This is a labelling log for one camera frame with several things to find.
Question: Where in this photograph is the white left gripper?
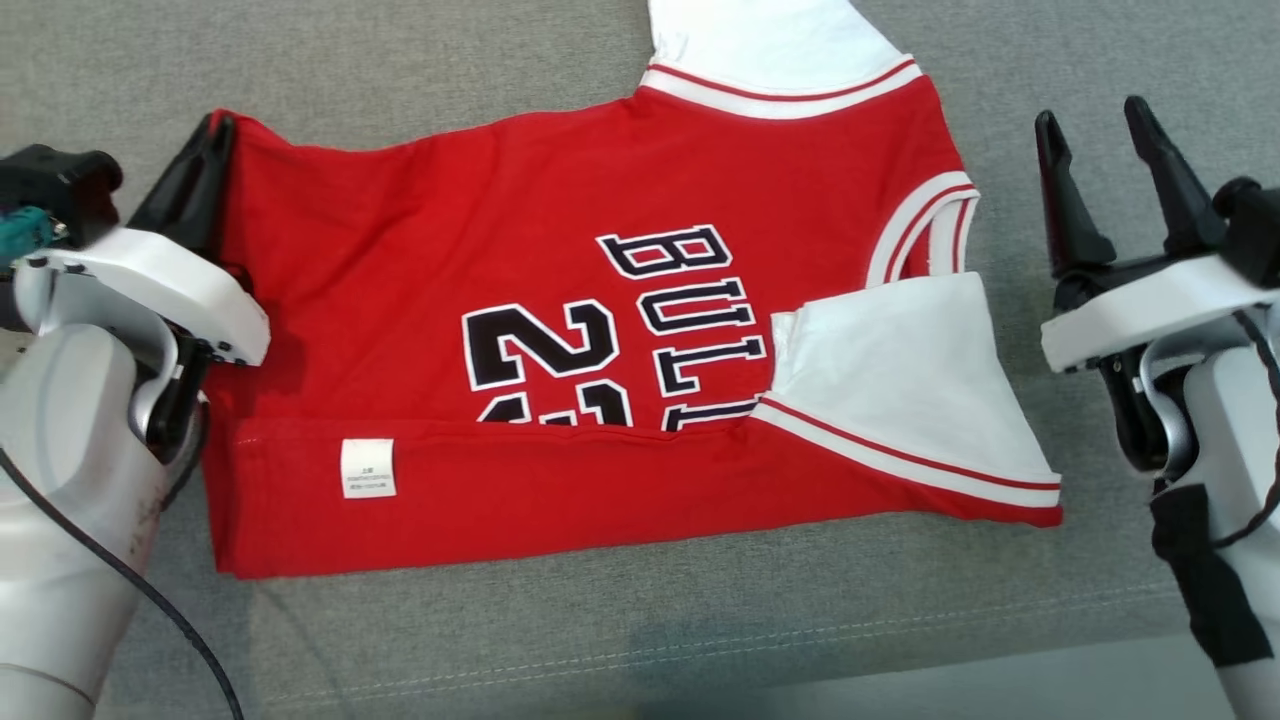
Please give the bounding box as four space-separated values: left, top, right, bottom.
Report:
14 113 272 367

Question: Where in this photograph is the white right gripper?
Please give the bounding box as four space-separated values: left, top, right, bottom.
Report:
1034 94 1280 376

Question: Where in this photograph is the red Bulls jersey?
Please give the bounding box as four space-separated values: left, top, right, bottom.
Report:
200 0 1064 582

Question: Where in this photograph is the grey fabric sofa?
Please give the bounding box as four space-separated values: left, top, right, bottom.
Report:
0 0 1280 720

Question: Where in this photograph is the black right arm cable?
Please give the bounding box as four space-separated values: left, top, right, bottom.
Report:
1213 308 1280 551

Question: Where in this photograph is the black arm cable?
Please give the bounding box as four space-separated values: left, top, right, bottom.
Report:
0 400 247 720
1213 308 1280 551

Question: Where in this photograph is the black right arm strap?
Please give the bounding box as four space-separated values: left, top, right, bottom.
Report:
1149 482 1278 670

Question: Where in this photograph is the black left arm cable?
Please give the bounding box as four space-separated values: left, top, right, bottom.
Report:
0 400 247 720

